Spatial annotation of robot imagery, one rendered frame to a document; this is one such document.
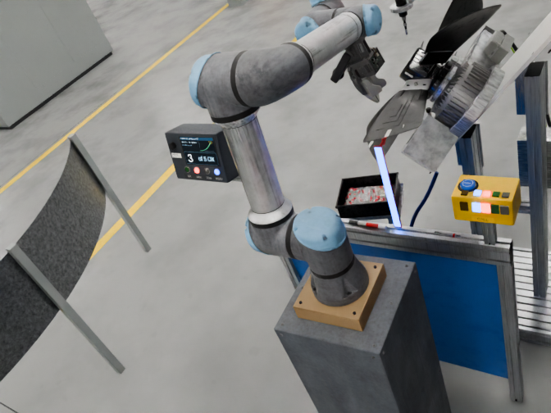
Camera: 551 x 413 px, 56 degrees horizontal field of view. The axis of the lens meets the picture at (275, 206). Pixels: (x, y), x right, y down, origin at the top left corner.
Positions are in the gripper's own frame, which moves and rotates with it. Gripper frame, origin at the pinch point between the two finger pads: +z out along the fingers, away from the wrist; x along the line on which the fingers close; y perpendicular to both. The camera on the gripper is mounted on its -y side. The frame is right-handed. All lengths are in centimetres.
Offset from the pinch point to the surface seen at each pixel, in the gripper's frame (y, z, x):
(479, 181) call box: 24.3, 28.7, -10.6
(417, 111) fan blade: 6.3, 11.7, 7.3
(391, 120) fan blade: -1.7, 10.7, 4.7
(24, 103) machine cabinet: -596, -65, 178
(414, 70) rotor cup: 0.3, 6.3, 26.7
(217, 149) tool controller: -54, -8, -19
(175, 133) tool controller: -70, -19, -18
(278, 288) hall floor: -125, 95, 9
